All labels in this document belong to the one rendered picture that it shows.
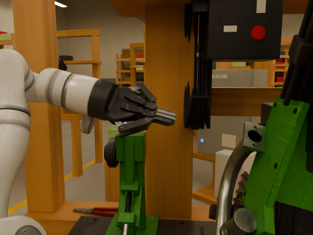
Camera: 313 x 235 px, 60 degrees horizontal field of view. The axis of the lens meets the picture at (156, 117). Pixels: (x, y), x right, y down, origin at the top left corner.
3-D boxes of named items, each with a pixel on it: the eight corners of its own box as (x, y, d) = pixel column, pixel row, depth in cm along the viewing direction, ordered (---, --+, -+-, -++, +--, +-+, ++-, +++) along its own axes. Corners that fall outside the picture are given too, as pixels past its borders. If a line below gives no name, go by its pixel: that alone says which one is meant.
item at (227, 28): (281, 58, 64) (285, -9, 61) (207, 59, 65) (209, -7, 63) (264, 61, 76) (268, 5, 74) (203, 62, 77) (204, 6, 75)
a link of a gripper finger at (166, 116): (155, 118, 53) (173, 123, 53) (154, 120, 52) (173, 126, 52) (156, 111, 51) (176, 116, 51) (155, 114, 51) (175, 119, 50)
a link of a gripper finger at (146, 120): (117, 134, 50) (144, 121, 52) (121, 141, 49) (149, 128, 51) (117, 126, 48) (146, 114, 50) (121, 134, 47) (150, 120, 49)
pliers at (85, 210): (123, 210, 88) (123, 206, 88) (119, 218, 83) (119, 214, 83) (77, 207, 90) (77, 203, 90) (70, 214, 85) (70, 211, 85)
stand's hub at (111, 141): (114, 172, 65) (113, 141, 64) (101, 171, 65) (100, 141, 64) (120, 162, 72) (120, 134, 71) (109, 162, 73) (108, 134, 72)
